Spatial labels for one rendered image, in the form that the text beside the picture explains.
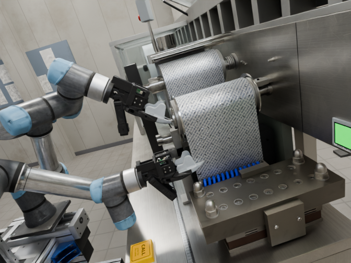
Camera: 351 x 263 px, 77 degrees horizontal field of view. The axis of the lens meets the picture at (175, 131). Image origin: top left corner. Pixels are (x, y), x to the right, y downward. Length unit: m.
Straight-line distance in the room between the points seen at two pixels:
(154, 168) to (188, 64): 0.44
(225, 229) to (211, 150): 0.24
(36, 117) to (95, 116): 3.69
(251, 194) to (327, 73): 0.36
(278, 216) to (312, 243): 0.13
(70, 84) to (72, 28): 3.61
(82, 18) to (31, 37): 0.92
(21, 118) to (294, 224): 0.76
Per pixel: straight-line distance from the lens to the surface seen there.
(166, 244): 0.79
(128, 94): 0.67
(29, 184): 0.84
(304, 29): 0.64
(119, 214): 0.77
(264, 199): 0.67
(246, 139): 0.76
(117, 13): 4.05
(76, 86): 0.67
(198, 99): 0.69
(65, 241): 1.43
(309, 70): 0.65
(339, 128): 0.62
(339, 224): 0.81
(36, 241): 1.49
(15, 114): 0.69
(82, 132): 4.59
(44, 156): 1.25
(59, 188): 0.84
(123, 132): 0.70
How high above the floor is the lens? 1.46
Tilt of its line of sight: 21 degrees down
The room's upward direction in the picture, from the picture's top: 16 degrees counter-clockwise
